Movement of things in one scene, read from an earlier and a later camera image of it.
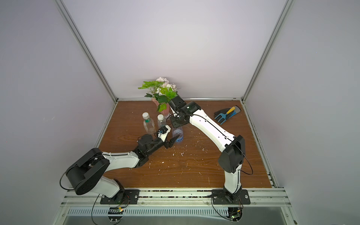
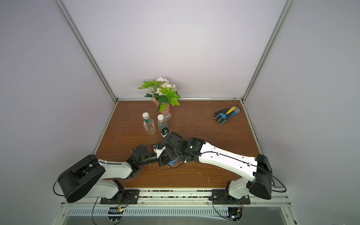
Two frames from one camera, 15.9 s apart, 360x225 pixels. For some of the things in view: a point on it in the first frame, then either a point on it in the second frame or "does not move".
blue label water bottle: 178,131 → 174,162
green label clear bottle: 148,123 does not move
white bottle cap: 160,117 does not move
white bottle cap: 146,116 does not move
